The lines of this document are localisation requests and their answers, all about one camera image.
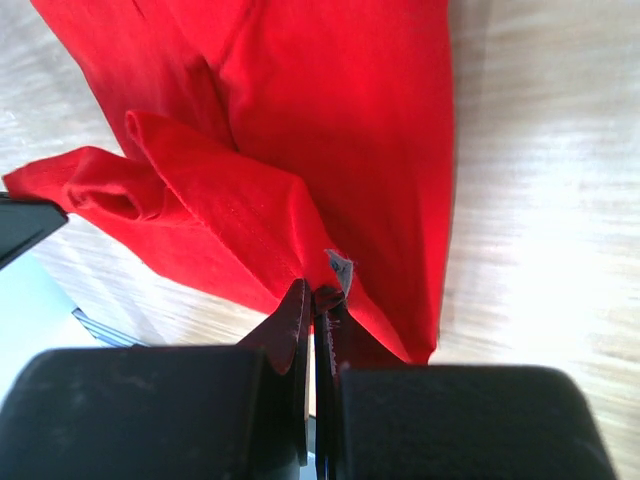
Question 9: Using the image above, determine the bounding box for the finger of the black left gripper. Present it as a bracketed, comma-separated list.
[0, 192, 68, 268]

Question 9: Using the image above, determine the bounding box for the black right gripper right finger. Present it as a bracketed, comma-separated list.
[312, 248, 411, 480]

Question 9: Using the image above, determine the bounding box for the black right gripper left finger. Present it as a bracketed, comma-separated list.
[238, 279, 312, 468]

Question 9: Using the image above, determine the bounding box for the red t shirt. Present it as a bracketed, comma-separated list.
[4, 1, 454, 363]

